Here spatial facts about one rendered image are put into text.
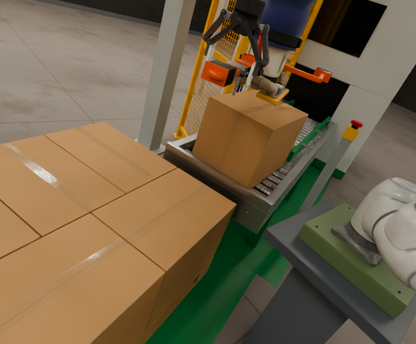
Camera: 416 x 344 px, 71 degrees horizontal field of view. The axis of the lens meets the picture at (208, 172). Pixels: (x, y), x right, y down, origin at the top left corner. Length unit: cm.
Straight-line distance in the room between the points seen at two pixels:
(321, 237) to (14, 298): 97
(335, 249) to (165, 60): 193
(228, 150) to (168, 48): 118
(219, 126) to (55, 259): 99
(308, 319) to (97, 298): 80
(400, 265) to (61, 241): 104
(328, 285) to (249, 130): 82
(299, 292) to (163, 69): 193
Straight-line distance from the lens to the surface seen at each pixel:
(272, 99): 132
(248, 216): 162
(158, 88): 260
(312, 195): 208
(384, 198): 109
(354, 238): 117
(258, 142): 151
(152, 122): 270
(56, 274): 107
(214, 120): 161
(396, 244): 96
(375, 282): 112
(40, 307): 102
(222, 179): 160
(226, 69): 86
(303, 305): 133
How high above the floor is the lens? 140
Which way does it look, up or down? 30 degrees down
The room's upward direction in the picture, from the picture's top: 20 degrees clockwise
